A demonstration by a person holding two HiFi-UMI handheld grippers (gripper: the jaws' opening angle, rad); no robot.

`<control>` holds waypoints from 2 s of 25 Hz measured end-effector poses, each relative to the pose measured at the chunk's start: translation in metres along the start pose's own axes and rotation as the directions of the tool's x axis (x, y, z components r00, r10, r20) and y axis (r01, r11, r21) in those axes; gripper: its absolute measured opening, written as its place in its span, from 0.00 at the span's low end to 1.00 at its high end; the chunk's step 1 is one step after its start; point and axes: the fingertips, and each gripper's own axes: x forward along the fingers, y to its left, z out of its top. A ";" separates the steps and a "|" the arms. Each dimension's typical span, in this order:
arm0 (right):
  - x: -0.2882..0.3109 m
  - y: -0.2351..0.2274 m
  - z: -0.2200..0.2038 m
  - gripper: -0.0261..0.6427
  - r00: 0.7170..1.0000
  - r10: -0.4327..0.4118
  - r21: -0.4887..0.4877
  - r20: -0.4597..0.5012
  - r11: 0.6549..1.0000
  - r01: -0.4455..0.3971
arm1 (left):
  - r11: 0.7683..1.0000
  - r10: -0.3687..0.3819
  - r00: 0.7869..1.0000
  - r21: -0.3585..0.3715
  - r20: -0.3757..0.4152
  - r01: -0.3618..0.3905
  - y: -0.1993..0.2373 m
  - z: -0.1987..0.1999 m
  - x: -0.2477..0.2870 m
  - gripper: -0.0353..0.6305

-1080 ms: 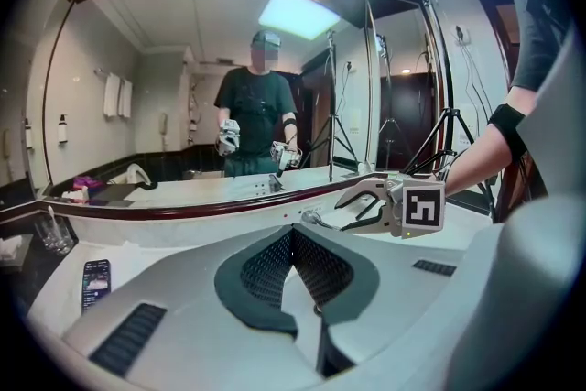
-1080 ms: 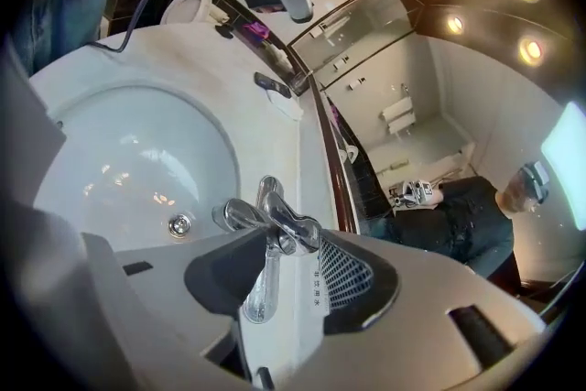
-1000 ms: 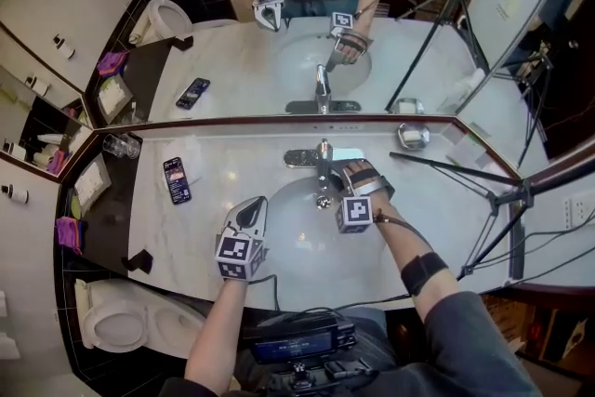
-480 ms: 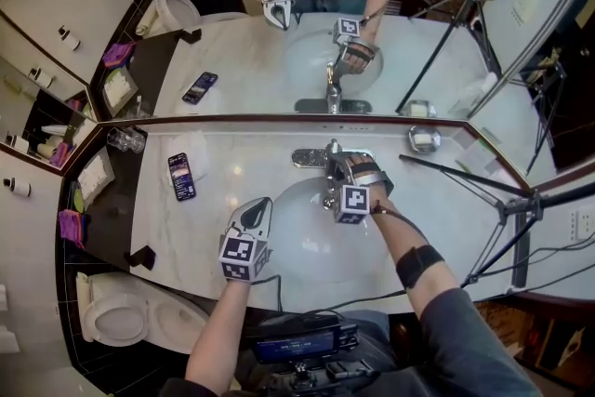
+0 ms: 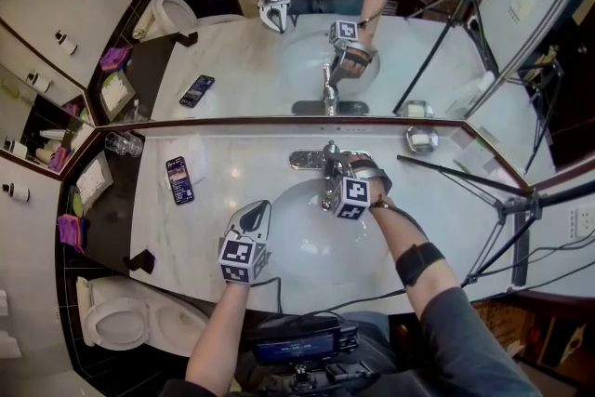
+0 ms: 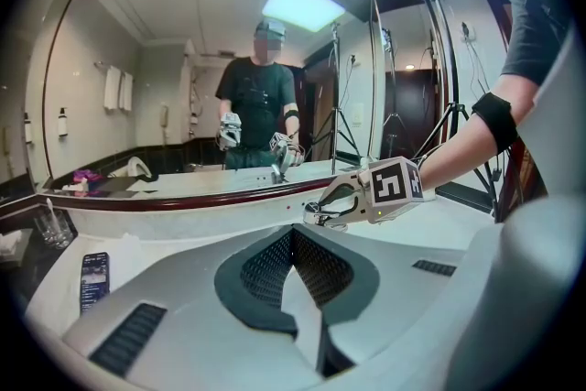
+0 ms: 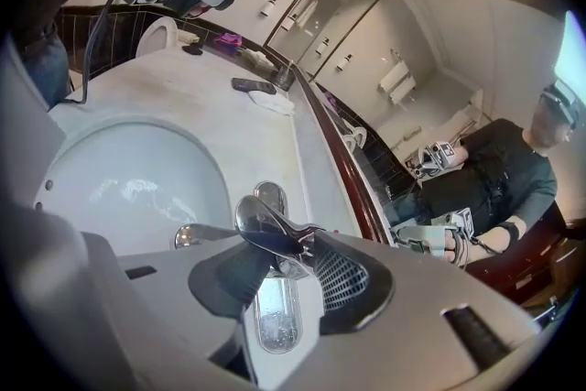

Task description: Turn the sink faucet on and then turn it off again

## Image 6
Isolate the narrow angled mirror panel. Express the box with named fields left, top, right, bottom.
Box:
left=0, top=0, right=60, bottom=198
left=370, top=0, right=459, bottom=166

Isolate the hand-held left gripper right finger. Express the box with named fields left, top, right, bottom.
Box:
left=291, top=225, right=469, bottom=391

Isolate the black armband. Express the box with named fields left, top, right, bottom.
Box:
left=471, top=92, right=521, bottom=155

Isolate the tray with white packets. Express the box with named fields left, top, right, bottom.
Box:
left=0, top=228, right=36, bottom=265

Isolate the black smartphone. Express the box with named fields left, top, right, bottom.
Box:
left=80, top=251, right=111, bottom=316

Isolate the black tripod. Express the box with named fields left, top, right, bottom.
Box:
left=409, top=0, right=505, bottom=221

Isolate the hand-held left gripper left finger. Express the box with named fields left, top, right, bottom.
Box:
left=60, top=223, right=325, bottom=391

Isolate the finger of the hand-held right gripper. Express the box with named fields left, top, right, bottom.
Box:
left=320, top=195, right=370, bottom=231
left=316, top=172, right=367, bottom=208

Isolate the person's right forearm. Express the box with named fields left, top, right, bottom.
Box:
left=417, top=72, right=539, bottom=193

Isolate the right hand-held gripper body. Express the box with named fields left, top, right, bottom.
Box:
left=356, top=156, right=436, bottom=225

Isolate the person's dark shirt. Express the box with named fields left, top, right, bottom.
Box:
left=501, top=0, right=578, bottom=86

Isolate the large wall mirror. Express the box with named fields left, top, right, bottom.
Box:
left=40, top=0, right=385, bottom=202

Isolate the clear drinking glass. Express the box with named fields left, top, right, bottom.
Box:
left=32, top=212, right=56, bottom=244
left=48, top=208, right=75, bottom=249

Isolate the white paper towel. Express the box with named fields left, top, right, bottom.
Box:
left=107, top=233, right=147, bottom=289

